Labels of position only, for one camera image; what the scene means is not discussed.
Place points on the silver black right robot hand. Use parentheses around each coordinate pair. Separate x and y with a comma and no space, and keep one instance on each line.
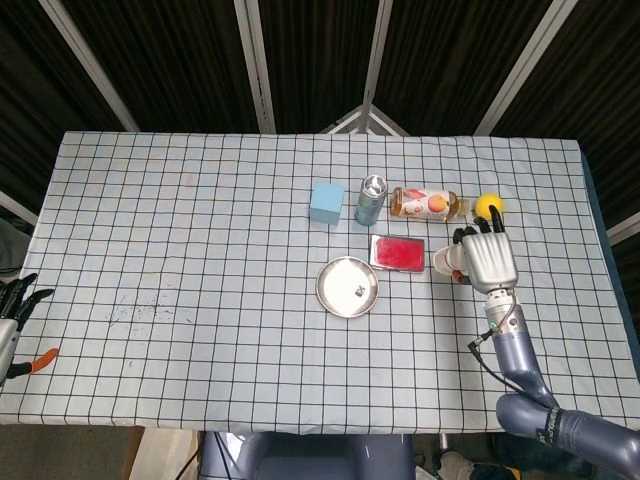
(490,260)

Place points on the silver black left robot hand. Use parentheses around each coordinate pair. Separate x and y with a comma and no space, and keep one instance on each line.
(15,305)

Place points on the white paper cup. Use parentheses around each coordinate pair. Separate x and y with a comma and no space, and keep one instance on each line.
(447,257)

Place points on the small white die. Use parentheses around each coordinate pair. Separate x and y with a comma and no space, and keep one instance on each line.
(359,291)

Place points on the silver round plate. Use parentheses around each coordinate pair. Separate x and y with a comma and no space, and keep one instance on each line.
(337,287)

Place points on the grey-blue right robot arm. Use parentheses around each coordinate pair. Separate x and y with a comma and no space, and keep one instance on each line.
(515,360)

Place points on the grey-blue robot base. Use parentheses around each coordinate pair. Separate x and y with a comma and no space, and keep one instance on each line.
(310,457)

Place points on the yellow ball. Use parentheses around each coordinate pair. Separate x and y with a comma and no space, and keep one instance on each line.
(484,202)

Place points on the peach tea plastic bottle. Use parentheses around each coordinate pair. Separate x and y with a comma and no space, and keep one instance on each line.
(425,204)

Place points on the red ink pad case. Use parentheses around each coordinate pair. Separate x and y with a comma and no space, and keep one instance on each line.
(399,252)

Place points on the green silver can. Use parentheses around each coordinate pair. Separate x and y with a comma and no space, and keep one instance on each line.
(370,205)

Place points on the light blue cube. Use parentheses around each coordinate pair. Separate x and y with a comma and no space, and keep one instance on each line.
(327,202)

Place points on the metal table leg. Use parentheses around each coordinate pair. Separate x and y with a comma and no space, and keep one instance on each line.
(444,445)

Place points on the blue checked tablecloth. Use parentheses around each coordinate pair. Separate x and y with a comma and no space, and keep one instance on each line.
(200,250)

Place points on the white metal frame post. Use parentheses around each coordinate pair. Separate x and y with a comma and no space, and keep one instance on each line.
(625,227)
(90,62)
(375,55)
(17,207)
(256,65)
(527,62)

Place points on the white triangular frame brace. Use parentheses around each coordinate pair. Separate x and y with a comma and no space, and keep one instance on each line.
(372,117)

